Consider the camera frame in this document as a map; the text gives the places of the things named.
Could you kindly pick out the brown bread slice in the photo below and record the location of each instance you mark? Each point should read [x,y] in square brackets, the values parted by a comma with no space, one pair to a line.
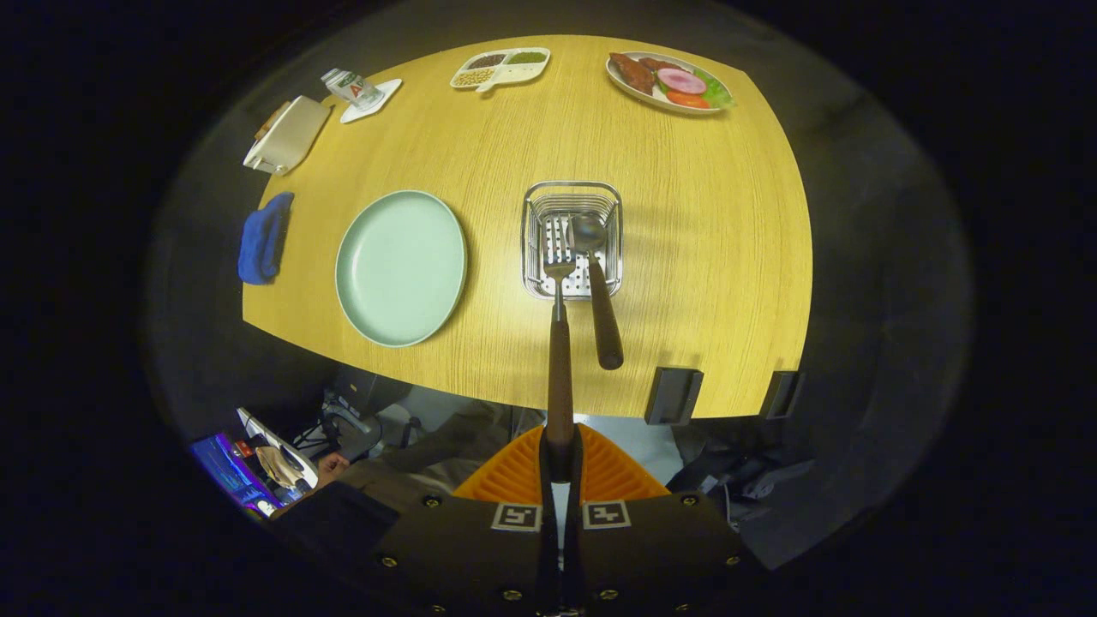
[270,122]

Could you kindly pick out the pile of dark red beans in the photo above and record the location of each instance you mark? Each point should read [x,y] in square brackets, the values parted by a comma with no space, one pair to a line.
[488,60]

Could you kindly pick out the pale green round plate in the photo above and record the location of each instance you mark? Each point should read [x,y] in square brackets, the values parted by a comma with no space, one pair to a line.
[401,267]

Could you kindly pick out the blue folded cloth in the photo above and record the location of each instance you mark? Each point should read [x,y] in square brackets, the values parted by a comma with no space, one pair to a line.
[261,244]

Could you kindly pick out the red tomato slice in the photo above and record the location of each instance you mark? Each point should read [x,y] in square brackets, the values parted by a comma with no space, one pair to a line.
[688,99]

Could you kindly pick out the white food plate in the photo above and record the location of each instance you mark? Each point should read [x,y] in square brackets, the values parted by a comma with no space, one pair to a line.
[643,100]

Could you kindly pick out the pink ham slice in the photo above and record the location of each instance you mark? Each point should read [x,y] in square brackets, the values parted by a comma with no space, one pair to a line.
[681,80]

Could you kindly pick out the white toaster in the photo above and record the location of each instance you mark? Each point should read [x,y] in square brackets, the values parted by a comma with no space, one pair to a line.
[291,137]

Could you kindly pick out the open laptop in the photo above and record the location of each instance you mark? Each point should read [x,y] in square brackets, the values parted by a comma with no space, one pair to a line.
[227,467]

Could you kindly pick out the black backdrop cloth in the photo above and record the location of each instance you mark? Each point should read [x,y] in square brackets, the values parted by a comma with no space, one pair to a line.
[857,214]

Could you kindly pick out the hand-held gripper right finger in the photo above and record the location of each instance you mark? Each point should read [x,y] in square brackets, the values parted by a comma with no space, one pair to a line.
[576,557]

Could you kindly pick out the small brown meat slice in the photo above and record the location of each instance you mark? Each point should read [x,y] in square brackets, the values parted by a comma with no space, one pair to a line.
[662,64]

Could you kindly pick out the green lettuce leaf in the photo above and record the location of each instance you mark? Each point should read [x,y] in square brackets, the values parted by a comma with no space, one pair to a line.
[720,92]

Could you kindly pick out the large brown meat slice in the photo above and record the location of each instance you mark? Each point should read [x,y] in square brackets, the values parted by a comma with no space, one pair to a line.
[632,74]

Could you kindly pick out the pile of yellow soybeans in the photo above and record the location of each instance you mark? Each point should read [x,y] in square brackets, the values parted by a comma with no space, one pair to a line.
[474,77]

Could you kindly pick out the white divided dish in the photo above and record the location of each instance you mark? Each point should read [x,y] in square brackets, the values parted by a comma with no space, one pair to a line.
[514,75]

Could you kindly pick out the pile of green beans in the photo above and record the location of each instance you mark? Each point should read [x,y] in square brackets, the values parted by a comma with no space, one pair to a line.
[528,57]

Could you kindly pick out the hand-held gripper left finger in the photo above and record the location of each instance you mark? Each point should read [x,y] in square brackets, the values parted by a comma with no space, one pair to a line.
[542,557]

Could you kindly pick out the person's khaki trouser leg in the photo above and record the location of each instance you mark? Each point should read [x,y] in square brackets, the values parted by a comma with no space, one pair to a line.
[428,463]

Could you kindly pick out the white square coaster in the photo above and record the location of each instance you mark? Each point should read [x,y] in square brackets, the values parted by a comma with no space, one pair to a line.
[386,92]

